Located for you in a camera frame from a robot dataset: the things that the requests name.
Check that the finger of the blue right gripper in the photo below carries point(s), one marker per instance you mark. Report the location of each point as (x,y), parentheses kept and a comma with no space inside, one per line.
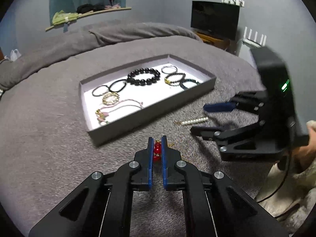
(208,133)
(220,107)

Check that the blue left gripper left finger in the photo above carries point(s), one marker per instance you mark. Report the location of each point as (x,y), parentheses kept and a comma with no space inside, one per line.
(150,149)

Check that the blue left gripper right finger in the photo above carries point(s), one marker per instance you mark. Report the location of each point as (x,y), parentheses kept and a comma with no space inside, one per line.
(164,161)

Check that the person right hand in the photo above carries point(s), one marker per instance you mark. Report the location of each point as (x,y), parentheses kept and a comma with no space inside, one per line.
(303,157)

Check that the white pearl hair pin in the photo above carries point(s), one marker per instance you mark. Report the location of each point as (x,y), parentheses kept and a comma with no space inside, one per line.
(192,121)

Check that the grey cardboard tray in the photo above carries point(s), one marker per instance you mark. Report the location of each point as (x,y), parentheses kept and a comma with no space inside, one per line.
(180,82)

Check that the white cabinet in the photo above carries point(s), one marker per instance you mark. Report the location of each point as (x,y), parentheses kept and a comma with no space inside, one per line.
(243,51)

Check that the gold star hair clip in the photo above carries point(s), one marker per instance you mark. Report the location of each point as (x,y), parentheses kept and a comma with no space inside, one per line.
(110,98)

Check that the wooden tv stand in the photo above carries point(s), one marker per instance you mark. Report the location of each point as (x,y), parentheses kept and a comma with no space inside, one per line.
(219,43)

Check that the white wifi router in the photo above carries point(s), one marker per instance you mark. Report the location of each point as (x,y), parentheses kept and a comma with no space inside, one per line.
(253,38)

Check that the black tv monitor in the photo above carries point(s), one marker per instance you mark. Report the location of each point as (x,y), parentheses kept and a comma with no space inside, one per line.
(216,18)

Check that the grey bed blanket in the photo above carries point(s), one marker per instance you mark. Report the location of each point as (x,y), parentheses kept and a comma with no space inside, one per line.
(46,152)

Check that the wooden window shelf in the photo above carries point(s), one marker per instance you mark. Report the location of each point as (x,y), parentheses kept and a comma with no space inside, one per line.
(92,14)

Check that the black clothes on shelf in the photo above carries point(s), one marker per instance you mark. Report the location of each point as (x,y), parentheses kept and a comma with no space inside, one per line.
(85,8)

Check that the green cloth on shelf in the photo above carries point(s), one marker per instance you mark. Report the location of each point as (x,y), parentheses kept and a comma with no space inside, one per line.
(62,17)

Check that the white plastic bag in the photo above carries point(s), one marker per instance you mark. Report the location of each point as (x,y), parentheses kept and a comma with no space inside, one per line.
(14,55)

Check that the white wall hook rack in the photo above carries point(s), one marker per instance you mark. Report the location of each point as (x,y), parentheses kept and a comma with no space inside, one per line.
(239,3)

